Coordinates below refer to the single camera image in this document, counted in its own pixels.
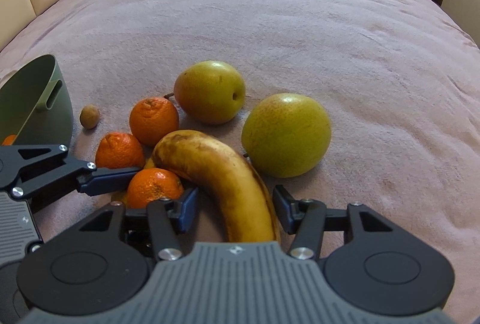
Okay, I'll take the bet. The green colander bowl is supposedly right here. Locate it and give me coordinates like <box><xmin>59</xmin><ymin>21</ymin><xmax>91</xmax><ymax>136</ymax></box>
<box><xmin>1</xmin><ymin>55</ymin><xmax>73</xmax><ymax>146</ymax></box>

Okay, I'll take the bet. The mandarin orange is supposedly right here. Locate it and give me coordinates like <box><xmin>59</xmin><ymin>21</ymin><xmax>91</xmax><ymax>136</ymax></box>
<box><xmin>126</xmin><ymin>168</ymin><xmax>184</xmax><ymax>209</ymax></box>
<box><xmin>1</xmin><ymin>134</ymin><xmax>16</xmax><ymax>145</ymax></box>
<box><xmin>129</xmin><ymin>97</ymin><xmax>179</xmax><ymax>147</ymax></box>
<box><xmin>95</xmin><ymin>132</ymin><xmax>146</xmax><ymax>169</ymax></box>

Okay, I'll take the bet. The brown spotted banana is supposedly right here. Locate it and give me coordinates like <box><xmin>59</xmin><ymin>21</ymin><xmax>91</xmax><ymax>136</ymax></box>
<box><xmin>145</xmin><ymin>129</ymin><xmax>281</xmax><ymax>243</ymax></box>

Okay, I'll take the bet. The green pear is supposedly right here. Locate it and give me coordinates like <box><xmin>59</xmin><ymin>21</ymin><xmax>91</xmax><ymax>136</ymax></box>
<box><xmin>241</xmin><ymin>94</ymin><xmax>332</xmax><ymax>179</ymax></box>

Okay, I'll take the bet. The yellow-green pear with stem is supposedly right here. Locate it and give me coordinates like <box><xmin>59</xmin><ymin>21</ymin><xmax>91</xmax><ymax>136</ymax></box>
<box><xmin>164</xmin><ymin>60</ymin><xmax>246</xmax><ymax>125</ymax></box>

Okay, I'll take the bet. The mandarin orange in bowl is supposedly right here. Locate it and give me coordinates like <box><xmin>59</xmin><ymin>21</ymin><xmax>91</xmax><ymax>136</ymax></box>
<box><xmin>1</xmin><ymin>134</ymin><xmax>16</xmax><ymax>145</ymax></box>

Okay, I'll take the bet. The pink bed blanket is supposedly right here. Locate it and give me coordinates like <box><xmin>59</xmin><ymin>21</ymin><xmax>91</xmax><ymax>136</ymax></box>
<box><xmin>1</xmin><ymin>0</ymin><xmax>479</xmax><ymax>323</ymax></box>

